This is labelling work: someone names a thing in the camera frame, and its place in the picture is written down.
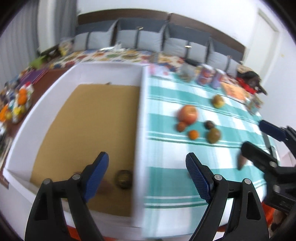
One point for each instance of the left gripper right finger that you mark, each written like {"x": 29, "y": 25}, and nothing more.
{"x": 246, "y": 221}

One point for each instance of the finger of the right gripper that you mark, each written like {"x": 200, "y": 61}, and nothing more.
{"x": 262, "y": 160}
{"x": 281, "y": 134}

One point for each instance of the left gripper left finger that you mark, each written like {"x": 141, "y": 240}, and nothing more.
{"x": 47, "y": 220}

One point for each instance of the sweet potato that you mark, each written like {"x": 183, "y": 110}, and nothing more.
{"x": 105, "y": 187}
{"x": 241, "y": 161}

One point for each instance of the brown-green round fruit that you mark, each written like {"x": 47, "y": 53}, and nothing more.
{"x": 213, "y": 135}

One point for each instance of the yellow-green pear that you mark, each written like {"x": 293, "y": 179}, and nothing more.
{"x": 218, "y": 101}

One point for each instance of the bright orange small mandarin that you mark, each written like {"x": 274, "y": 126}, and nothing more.
{"x": 193, "y": 134}

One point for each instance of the dark orange small mandarin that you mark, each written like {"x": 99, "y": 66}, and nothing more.
{"x": 181, "y": 126}

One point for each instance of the dark brown chestnut fruit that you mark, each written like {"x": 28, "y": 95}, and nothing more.
{"x": 124, "y": 179}

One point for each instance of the right hand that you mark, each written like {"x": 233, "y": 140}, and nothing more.
{"x": 278, "y": 218}

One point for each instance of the black phone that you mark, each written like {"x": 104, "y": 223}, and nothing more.
{"x": 266, "y": 141}

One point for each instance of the orange stool cushion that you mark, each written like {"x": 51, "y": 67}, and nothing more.
{"x": 268, "y": 212}

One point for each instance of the colourful tin can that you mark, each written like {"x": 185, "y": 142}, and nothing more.
{"x": 254, "y": 105}

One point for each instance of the dark passion fruit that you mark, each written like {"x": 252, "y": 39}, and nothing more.
{"x": 209, "y": 124}

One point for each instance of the dark bag on sofa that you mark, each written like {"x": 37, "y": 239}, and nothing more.
{"x": 249, "y": 80}

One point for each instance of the orange book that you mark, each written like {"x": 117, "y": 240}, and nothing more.
{"x": 234, "y": 92}

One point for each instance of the red apple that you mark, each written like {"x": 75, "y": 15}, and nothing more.
{"x": 188, "y": 114}

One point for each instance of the purple label can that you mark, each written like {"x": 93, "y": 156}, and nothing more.
{"x": 217, "y": 79}

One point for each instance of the teal plaid tablecloth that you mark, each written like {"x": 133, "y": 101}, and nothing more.
{"x": 172, "y": 205}

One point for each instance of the orange label can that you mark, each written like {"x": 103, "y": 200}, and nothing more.
{"x": 205, "y": 75}

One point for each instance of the right grey pillow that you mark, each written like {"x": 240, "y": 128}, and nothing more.
{"x": 224, "y": 58}

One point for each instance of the grey pillow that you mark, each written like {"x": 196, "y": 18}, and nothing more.
{"x": 186, "y": 43}
{"x": 141, "y": 33}
{"x": 224, "y": 58}
{"x": 95, "y": 35}

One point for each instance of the clear jar black lid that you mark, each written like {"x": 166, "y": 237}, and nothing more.
{"x": 187, "y": 72}

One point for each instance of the white cardboard box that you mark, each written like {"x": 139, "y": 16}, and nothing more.
{"x": 93, "y": 107}

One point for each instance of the cluttered side table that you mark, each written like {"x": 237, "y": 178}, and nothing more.
{"x": 16, "y": 103}

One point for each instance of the floral sofa cover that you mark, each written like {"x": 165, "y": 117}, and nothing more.
{"x": 173, "y": 63}

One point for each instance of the plastic bag of snacks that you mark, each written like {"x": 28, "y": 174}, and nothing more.
{"x": 66, "y": 46}

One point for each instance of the far left grey pillow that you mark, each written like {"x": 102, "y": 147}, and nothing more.
{"x": 95, "y": 35}

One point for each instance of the grey curtain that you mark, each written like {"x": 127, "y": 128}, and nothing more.
{"x": 36, "y": 27}

